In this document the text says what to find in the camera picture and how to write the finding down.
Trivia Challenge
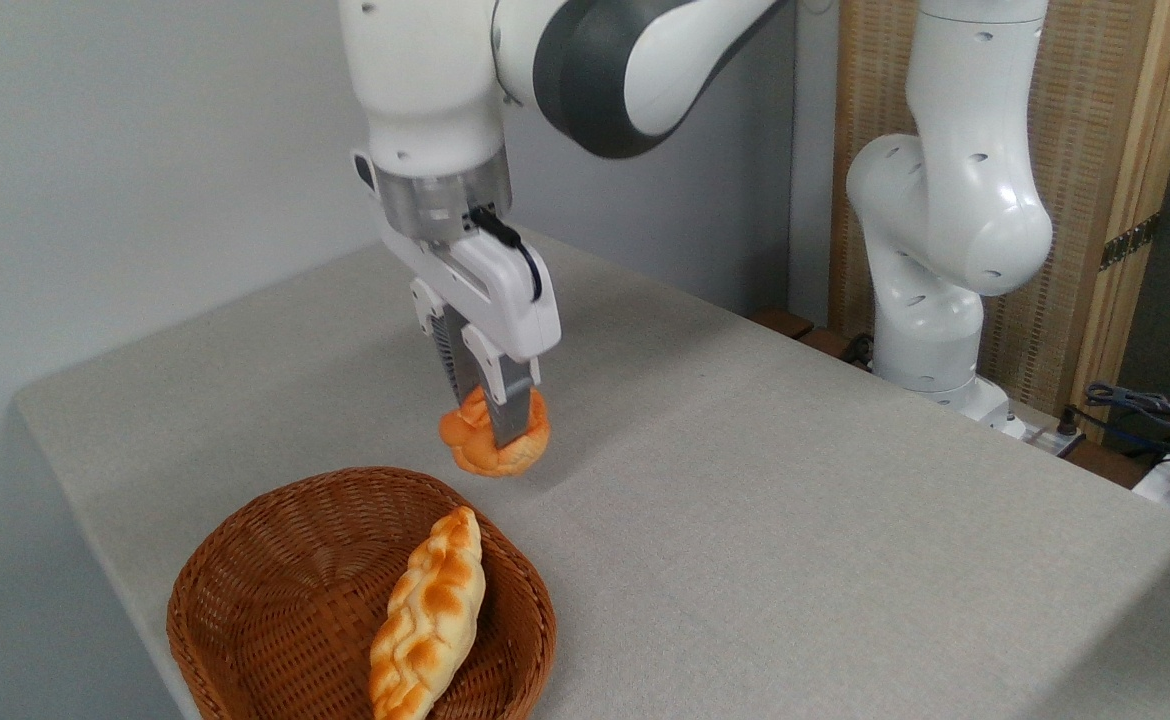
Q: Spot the brown wicker basket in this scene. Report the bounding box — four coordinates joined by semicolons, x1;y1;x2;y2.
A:
166;466;558;720

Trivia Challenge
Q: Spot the wooden woven folding screen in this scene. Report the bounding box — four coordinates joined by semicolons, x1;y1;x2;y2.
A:
829;0;1170;443

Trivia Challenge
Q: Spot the long braided bread loaf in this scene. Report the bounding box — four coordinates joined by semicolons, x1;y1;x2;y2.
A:
368;506;487;720

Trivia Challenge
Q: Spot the round golden bread roll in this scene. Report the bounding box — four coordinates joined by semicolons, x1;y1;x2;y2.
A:
438;384;552;478

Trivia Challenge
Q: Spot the metal screen hinge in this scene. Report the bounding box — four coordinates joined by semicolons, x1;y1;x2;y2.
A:
1099;212;1162;272

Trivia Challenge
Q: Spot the brown wooden ledge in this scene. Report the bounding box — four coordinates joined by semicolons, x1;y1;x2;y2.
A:
745;305;871;369

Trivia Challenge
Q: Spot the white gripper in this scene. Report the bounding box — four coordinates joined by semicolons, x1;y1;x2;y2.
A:
350;149;563;449

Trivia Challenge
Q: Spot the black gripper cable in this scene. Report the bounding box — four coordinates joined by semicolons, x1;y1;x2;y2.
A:
469;204;545;304

